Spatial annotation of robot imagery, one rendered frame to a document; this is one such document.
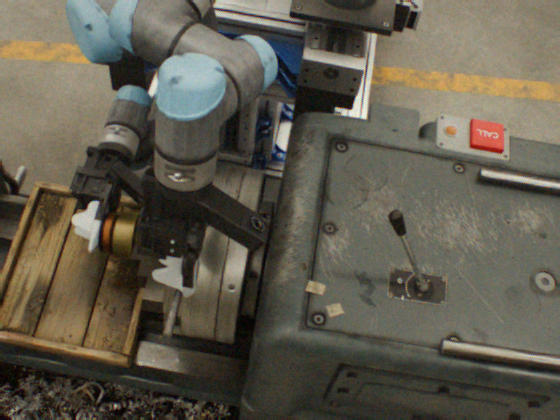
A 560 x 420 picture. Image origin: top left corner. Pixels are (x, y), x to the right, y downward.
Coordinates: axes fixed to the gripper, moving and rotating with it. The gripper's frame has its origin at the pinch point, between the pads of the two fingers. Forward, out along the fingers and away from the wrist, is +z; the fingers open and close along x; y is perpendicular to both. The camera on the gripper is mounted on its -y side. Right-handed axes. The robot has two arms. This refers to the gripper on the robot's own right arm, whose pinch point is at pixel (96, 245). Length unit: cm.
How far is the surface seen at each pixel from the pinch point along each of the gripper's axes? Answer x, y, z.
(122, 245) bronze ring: 2.4, -5.2, 0.1
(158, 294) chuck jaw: 3.8, -13.8, 8.5
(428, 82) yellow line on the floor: -108, -82, -152
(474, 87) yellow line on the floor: -108, -102, -155
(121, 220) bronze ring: 4.0, -4.1, -3.9
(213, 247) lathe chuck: 14.3, -22.1, 3.2
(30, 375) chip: -52, 20, 12
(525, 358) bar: 19, -71, 15
